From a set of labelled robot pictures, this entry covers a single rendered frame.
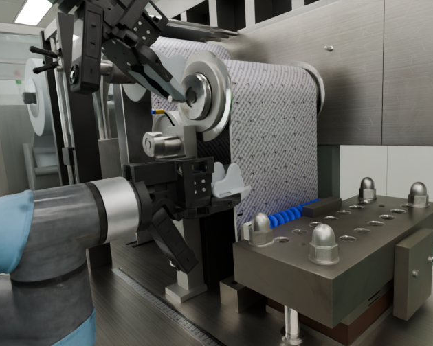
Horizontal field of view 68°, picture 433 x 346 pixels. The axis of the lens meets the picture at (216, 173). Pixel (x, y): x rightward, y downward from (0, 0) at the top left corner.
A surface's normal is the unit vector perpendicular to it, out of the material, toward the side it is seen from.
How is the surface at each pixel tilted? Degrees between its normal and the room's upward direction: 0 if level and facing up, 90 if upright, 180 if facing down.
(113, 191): 44
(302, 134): 90
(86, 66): 87
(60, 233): 91
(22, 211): 50
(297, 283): 90
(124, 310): 0
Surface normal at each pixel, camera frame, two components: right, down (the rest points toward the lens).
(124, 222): 0.65, 0.26
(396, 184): -0.76, 0.14
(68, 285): 0.77, 0.05
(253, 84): 0.61, -0.12
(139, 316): -0.06, -0.99
